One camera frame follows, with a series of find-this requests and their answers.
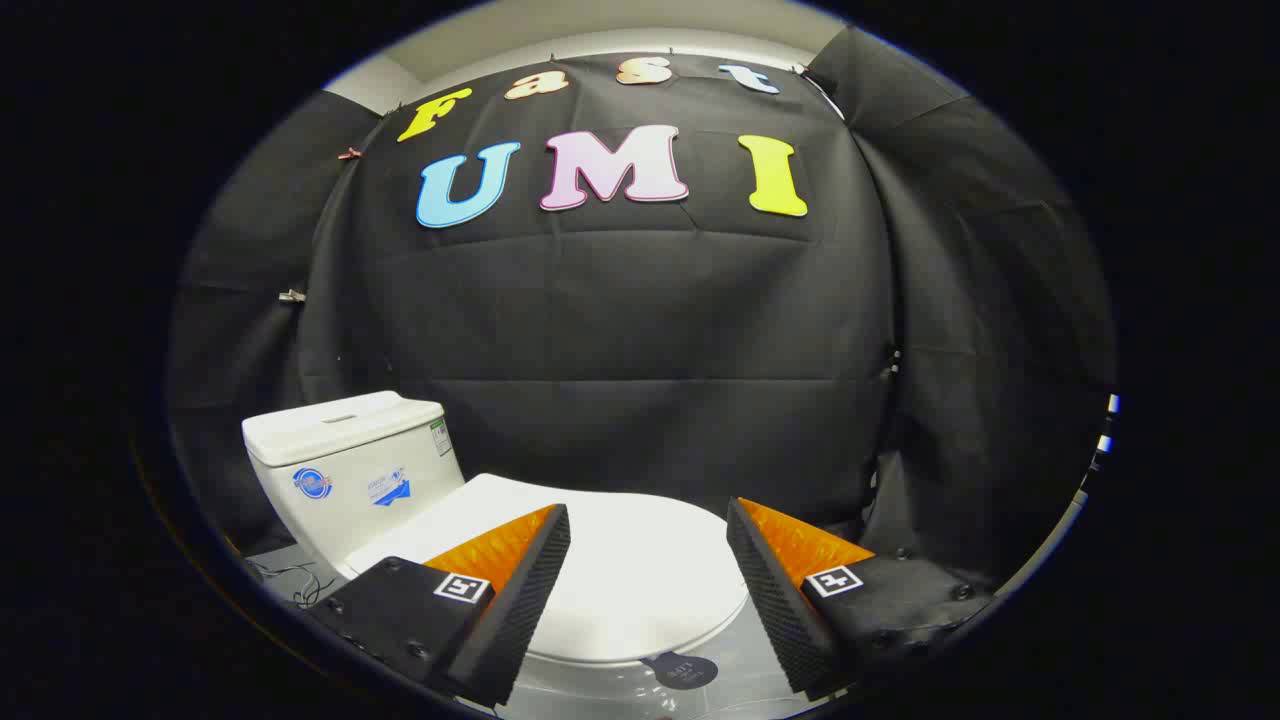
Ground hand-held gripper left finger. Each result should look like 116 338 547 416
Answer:
305 503 572 708

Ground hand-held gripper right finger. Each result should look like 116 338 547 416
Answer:
726 497 997 701

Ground white toilet lid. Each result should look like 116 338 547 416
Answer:
345 473 751 667

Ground white ceramic toilet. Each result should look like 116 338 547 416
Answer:
241 390 801 720

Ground white toilet tank cover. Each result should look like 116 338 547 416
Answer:
241 390 445 468

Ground grey flat panel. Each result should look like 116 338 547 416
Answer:
998 488 1093 603

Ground black backdrop cloth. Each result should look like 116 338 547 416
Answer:
168 25 1118 591

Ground white panel with black squares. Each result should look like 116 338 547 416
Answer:
1085 393 1121 473

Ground thin black cable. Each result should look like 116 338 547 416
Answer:
245 560 338 610

